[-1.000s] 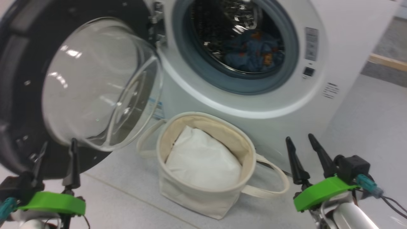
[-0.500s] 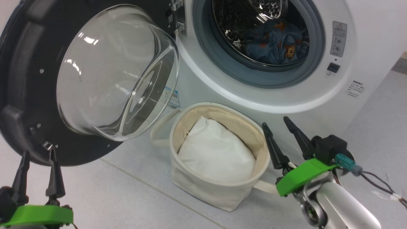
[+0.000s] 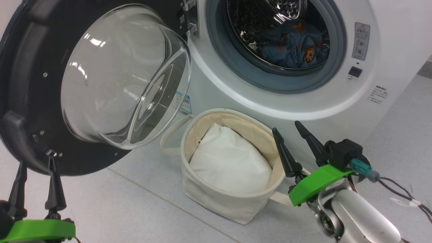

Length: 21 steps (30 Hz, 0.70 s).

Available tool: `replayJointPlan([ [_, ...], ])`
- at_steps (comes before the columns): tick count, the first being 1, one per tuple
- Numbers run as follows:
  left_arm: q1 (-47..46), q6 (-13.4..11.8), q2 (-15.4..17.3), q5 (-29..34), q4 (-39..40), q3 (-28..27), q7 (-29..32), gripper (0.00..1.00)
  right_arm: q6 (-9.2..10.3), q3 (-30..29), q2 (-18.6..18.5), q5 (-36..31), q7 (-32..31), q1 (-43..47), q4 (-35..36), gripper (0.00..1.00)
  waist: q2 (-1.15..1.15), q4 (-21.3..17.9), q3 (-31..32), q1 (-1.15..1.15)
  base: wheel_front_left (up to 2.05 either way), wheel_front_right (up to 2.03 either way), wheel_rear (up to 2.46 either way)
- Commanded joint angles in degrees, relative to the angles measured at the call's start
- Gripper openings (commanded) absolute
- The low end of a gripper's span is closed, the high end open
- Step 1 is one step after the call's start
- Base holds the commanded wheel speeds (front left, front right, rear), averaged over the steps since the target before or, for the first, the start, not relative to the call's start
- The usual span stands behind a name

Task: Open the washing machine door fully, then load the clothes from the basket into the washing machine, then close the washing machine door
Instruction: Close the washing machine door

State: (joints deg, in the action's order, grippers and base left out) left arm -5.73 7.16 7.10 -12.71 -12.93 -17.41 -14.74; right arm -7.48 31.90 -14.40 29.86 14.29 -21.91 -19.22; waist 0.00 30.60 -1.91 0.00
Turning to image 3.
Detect blue bear print garment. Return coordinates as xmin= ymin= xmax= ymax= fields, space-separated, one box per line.
xmin=259 ymin=21 xmax=329 ymax=69

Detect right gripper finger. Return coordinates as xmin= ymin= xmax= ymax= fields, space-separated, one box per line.
xmin=272 ymin=127 xmax=303 ymax=178
xmin=294 ymin=120 xmax=329 ymax=166

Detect black washer door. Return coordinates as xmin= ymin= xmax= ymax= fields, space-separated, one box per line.
xmin=0 ymin=0 xmax=199 ymax=177

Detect white garment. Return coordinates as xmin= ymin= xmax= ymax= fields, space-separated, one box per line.
xmin=188 ymin=122 xmax=273 ymax=195

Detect white front-load washing machine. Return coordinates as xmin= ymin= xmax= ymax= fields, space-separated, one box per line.
xmin=169 ymin=0 xmax=432 ymax=169

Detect cream canvas laundry basket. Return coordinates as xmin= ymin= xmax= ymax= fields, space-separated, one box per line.
xmin=160 ymin=108 xmax=311 ymax=225

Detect metal door hinge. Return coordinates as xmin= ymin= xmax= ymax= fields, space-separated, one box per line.
xmin=182 ymin=0 xmax=199 ymax=38

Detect perforated steel washer drum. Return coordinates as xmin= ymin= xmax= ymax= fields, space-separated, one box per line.
xmin=227 ymin=0 xmax=329 ymax=70

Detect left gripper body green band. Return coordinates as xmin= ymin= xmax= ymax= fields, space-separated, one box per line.
xmin=0 ymin=219 xmax=76 ymax=243

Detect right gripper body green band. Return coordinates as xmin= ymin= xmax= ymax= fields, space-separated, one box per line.
xmin=289 ymin=164 xmax=353 ymax=207

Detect grey warning sticker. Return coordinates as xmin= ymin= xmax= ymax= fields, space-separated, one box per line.
xmin=352 ymin=22 xmax=371 ymax=61

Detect black cable with teal plug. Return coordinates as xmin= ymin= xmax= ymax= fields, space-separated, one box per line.
xmin=350 ymin=158 xmax=432 ymax=224

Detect blue energy label sticker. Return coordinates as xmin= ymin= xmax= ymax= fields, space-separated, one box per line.
xmin=175 ymin=91 xmax=192 ymax=114

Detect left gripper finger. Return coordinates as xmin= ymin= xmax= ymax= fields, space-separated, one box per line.
xmin=45 ymin=156 xmax=67 ymax=211
xmin=7 ymin=161 xmax=28 ymax=220

